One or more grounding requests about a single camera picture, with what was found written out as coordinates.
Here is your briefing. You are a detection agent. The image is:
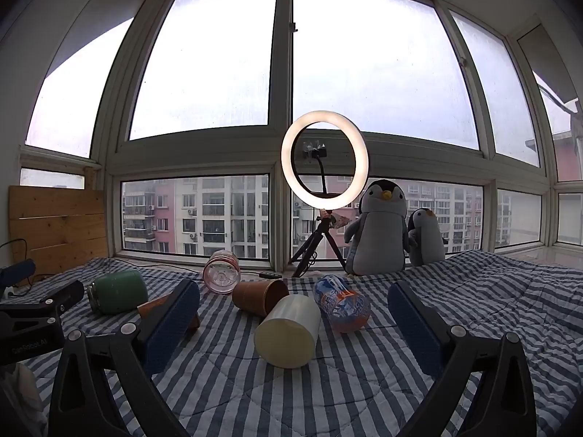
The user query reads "large grey penguin plush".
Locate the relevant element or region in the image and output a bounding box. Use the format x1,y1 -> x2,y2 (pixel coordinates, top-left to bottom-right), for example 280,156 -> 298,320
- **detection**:
343,179 -> 411,277

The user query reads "white plastic cup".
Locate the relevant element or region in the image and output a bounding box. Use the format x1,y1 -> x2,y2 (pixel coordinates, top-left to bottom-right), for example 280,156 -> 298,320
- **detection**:
254,294 -> 322,369

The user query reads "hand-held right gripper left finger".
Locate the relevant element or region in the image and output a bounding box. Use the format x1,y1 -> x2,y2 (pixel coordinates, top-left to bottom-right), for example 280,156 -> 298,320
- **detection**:
48,279 -> 201,437

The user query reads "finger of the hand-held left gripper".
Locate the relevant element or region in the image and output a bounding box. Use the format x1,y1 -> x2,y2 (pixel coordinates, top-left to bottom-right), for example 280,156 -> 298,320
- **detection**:
0,259 -> 37,288
0,280 -> 85,325

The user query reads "pink transparent cup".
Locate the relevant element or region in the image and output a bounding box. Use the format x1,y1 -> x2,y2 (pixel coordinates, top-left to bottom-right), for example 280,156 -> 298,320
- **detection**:
203,250 -> 240,295

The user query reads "green cup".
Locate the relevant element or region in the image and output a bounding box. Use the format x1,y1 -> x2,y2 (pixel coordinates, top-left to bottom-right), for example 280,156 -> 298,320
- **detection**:
86,269 -> 149,315

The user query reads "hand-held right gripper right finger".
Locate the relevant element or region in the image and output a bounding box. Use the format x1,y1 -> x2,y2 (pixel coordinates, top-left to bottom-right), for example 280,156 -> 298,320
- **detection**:
387,281 -> 537,437

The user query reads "blue white striped blanket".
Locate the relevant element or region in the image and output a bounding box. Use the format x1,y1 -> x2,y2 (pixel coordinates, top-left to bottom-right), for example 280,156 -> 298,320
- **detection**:
0,249 -> 583,437

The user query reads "small grey penguin plush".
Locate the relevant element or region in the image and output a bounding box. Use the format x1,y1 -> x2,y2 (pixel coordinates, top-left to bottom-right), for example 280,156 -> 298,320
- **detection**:
407,208 -> 448,267

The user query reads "ring light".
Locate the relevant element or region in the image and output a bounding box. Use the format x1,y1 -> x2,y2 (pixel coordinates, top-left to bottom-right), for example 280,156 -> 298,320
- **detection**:
281,109 -> 369,199

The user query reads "wooden board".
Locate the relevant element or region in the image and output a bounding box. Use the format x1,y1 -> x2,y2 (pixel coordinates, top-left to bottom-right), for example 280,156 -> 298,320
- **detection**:
8,185 -> 110,276

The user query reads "brown paper cup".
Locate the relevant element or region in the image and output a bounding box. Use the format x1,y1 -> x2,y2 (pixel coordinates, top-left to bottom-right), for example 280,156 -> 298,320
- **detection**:
232,278 -> 290,318
137,293 -> 201,330

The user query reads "black phone holder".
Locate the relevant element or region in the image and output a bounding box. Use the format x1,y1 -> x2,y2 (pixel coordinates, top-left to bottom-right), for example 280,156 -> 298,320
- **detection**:
302,142 -> 329,194

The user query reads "black tripod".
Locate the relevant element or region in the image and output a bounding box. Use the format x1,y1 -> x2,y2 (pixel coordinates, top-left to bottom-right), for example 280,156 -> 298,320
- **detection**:
288,209 -> 348,278

